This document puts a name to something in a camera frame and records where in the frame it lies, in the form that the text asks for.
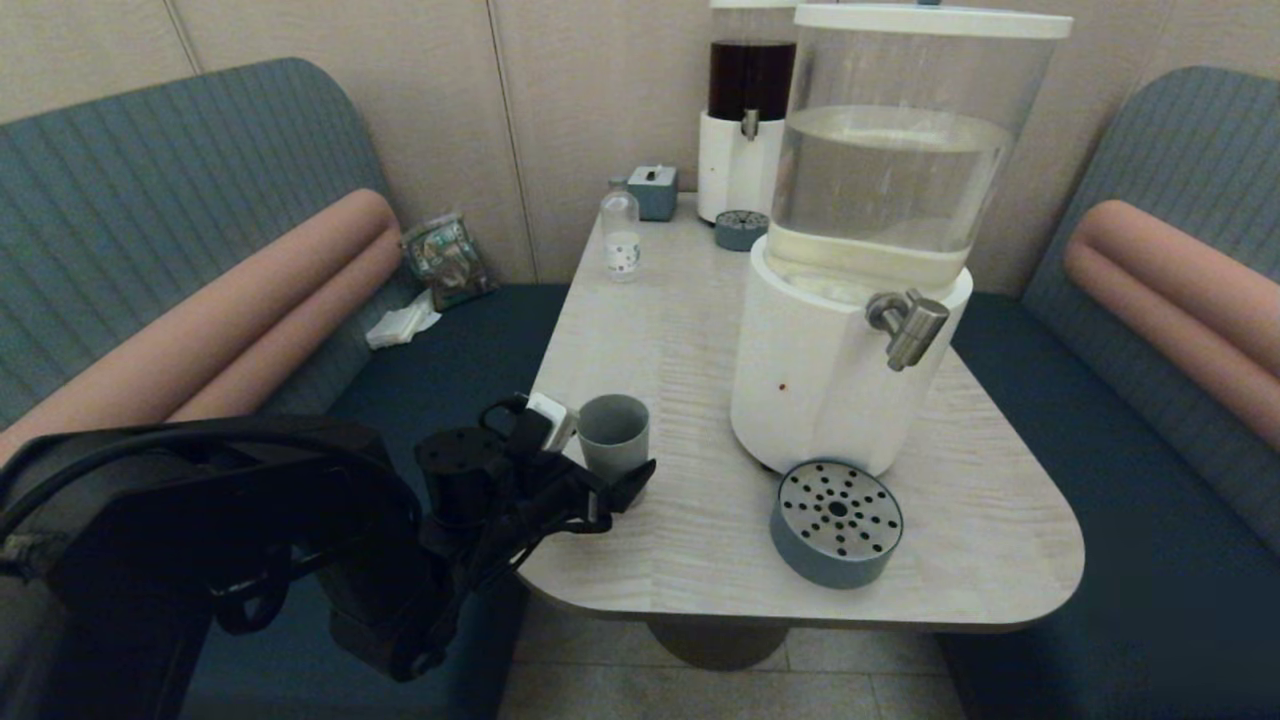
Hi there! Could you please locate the dark blue seat cushion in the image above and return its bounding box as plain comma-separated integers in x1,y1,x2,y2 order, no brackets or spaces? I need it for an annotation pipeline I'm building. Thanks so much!
935,292,1280,720
180,284,571,720

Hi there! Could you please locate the small round drip tray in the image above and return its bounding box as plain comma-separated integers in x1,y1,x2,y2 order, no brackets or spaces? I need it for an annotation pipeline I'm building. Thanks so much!
713,210,770,253

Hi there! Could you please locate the large round perforated drip tray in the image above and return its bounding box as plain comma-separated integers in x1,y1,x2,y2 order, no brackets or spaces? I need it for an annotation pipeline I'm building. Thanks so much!
769,459,904,590

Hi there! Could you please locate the blue-grey tissue box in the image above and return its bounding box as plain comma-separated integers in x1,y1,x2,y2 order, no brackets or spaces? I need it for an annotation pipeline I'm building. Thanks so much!
628,165,680,222

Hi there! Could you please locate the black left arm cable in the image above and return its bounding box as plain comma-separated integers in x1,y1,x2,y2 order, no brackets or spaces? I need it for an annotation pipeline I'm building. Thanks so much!
0,397,531,641

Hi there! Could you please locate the grey-blue plastic cup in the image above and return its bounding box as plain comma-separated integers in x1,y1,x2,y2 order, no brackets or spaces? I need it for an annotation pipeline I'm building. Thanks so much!
577,394,651,501

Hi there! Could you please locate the crumpled white tissue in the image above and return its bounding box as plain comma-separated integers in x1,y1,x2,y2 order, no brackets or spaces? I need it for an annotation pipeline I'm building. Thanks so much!
365,289,444,350

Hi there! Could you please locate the clear bottle with white label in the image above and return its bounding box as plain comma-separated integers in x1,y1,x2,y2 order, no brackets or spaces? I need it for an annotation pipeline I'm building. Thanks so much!
601,178,642,283

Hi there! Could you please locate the green printed snack bag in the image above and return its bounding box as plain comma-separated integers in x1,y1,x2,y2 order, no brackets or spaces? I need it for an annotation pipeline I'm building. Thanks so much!
401,210,495,312

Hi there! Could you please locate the dark drink dispenser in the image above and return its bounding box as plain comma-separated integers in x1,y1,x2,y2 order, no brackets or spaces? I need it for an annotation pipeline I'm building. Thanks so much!
697,0,804,226

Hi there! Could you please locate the large clear water dispenser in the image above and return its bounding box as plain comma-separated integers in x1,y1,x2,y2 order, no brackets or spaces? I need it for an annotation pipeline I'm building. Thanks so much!
730,0,1074,478

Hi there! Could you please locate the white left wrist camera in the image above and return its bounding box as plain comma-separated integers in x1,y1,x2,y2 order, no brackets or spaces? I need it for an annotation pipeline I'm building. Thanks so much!
520,393,579,453

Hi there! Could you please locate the metal water dispenser tap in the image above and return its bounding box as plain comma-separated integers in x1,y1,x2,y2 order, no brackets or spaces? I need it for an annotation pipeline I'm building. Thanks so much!
866,289,950,373

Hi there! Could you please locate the grey table pedestal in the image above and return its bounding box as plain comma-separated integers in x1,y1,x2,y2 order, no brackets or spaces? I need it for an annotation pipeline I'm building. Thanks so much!
645,618,791,673

